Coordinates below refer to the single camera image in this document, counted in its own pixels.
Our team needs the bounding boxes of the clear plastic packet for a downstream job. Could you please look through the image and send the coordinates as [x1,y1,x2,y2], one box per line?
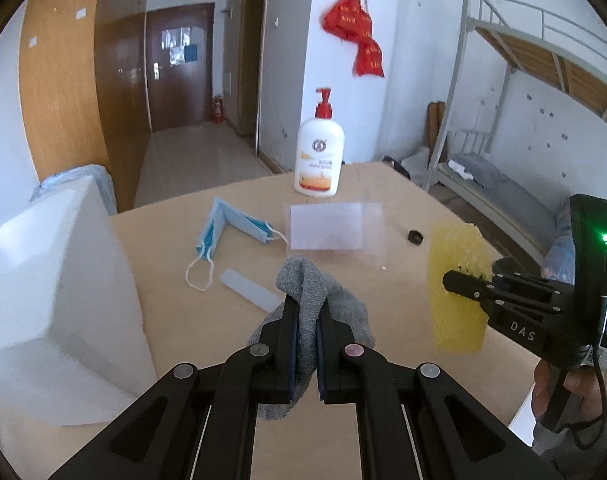
[285,202,387,268]

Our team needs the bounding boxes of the white lotion pump bottle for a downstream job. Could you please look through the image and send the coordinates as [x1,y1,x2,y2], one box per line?
[294,88,346,197]

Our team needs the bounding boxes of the white foam box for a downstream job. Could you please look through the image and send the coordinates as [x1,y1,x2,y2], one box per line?
[0,178,157,426]

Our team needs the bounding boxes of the wooden wardrobe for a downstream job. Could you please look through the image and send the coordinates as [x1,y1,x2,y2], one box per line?
[19,0,150,211]

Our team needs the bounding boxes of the red fire extinguisher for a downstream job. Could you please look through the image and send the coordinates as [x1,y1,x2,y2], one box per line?
[212,96,225,124]

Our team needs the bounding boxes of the person's right hand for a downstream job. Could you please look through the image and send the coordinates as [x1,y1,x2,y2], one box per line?
[531,360,607,441]

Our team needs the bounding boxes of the brown entrance door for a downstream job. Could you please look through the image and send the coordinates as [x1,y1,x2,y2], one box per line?
[146,2,214,132]

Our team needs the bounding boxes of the blue surgical face mask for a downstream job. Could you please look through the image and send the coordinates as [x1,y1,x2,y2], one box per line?
[184,197,289,292]

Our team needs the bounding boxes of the grey knitted sock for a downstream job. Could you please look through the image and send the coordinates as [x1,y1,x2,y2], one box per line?
[258,257,375,420]

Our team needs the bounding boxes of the white foam strip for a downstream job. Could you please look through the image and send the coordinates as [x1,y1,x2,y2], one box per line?
[220,269,282,313]

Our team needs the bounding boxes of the white metal bunk bed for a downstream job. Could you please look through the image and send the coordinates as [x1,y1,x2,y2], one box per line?
[426,0,607,260]

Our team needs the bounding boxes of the red hanging bags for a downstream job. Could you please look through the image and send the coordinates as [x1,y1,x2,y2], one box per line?
[322,0,385,78]

